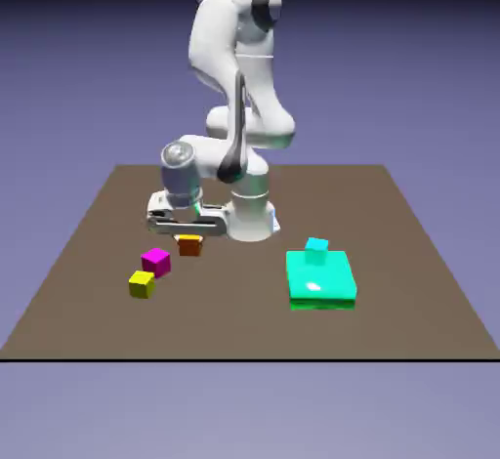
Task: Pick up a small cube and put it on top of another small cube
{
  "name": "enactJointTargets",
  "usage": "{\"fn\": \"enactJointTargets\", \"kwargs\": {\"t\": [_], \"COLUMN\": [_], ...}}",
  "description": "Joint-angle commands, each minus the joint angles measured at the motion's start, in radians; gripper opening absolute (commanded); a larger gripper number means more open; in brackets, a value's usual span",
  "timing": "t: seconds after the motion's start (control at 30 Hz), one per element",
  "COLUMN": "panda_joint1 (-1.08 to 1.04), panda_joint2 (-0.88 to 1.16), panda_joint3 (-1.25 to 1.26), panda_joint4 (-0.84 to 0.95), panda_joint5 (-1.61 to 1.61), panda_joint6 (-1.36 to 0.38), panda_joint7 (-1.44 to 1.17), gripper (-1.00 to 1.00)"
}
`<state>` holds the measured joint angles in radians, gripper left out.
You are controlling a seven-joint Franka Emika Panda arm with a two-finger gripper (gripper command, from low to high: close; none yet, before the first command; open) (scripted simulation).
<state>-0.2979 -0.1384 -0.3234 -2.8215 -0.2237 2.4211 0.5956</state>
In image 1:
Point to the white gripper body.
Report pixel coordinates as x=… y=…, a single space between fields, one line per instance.
x=183 y=225

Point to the small orange cube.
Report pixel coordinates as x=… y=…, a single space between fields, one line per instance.
x=190 y=247

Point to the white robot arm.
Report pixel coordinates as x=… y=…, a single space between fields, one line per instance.
x=250 y=76

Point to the small magenta cube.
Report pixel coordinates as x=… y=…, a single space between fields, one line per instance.
x=156 y=261

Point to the small yellow cube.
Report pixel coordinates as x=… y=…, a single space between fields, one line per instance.
x=141 y=284

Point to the small cyan cube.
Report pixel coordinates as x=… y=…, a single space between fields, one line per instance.
x=316 y=250

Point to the large green box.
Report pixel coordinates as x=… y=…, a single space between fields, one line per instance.
x=321 y=281

